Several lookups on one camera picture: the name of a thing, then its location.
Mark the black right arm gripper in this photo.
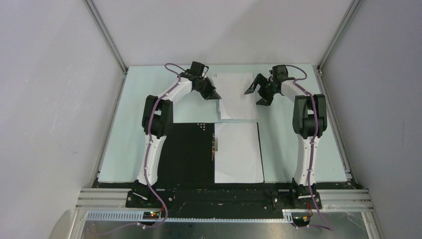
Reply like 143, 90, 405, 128
245, 74, 278, 106

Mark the metal folder clip mechanism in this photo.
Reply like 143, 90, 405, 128
211, 133, 218, 162

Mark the black folder with beige cover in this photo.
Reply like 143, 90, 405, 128
152, 122, 266, 190

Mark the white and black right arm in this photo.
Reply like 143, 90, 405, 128
247, 65, 328, 209

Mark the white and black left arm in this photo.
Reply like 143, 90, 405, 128
132, 61, 264, 208

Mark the right controller board with LEDs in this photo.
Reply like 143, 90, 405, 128
292, 215, 312, 227

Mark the controller board with leds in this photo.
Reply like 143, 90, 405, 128
292, 215, 312, 227
142, 211, 161, 220

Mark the left controller board with LEDs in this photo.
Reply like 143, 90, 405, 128
142, 211, 161, 220

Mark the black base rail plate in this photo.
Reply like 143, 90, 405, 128
125, 182, 322, 220

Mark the right aluminium frame post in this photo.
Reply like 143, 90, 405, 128
317, 0, 363, 71

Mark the aluminium frame post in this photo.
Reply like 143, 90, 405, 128
83, 0, 128, 75
317, 0, 363, 71

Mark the white slotted cable duct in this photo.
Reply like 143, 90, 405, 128
86, 210, 293, 223

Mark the aluminium front profile rail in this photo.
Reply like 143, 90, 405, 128
76, 188, 375, 212

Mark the left aluminium frame post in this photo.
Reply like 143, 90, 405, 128
83, 0, 128, 75

